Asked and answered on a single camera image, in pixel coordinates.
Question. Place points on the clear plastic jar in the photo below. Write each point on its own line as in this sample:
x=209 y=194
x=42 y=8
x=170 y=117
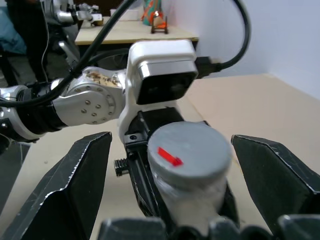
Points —
x=192 y=202

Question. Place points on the black stand with orange piece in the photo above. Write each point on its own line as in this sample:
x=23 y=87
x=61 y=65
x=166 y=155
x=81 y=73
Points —
x=160 y=25

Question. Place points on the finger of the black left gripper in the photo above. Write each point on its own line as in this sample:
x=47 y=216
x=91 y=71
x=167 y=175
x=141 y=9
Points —
x=230 y=205

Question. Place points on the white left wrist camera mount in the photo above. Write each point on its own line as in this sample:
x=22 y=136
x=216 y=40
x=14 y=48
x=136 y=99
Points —
x=160 y=53

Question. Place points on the teal and orange cylinder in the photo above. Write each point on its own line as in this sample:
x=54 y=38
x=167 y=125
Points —
x=150 y=12

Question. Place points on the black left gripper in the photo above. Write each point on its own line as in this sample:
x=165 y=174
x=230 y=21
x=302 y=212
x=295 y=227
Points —
x=160 y=117

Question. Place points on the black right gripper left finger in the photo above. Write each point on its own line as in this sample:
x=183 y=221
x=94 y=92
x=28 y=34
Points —
x=62 y=190

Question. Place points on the light wooden background table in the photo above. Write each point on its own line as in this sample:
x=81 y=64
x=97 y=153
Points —
x=130 y=31

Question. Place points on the grey lid with red arrow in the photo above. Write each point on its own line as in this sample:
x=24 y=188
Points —
x=195 y=142

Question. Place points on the teal cloth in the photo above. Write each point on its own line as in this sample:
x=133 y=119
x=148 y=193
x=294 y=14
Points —
x=10 y=35

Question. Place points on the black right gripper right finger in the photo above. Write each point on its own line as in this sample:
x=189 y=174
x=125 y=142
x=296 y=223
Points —
x=280 y=180

